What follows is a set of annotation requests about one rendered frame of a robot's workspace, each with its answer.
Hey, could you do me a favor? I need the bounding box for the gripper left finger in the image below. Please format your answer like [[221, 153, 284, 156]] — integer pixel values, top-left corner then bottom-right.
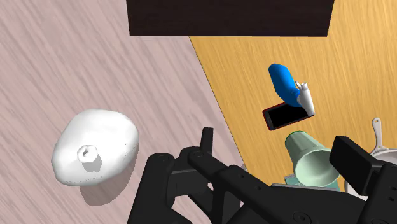
[[126, 127, 225, 224]]

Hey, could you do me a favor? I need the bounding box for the teal flat thing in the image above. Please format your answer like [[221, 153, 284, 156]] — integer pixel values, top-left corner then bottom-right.
[[283, 174, 340, 191]]

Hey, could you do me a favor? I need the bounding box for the blue spray bottle white nozzle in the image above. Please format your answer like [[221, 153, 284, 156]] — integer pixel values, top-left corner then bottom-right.
[[268, 63, 316, 116]]

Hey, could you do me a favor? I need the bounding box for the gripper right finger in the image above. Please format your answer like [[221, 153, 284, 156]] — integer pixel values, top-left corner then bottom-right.
[[329, 136, 397, 224]]

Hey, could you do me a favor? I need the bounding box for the black phone with red case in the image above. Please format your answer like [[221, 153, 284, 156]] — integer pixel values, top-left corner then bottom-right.
[[262, 101, 314, 132]]

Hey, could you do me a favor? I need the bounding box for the white pan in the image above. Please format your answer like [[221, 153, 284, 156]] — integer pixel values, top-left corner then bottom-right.
[[343, 117, 397, 199]]

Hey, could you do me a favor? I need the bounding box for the white rounded lump with stub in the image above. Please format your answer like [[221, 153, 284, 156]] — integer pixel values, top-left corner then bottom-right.
[[51, 109, 140, 188]]

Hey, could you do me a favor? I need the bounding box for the pale green cup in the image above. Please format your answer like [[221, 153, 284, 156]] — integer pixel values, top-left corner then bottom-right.
[[284, 130, 341, 188]]

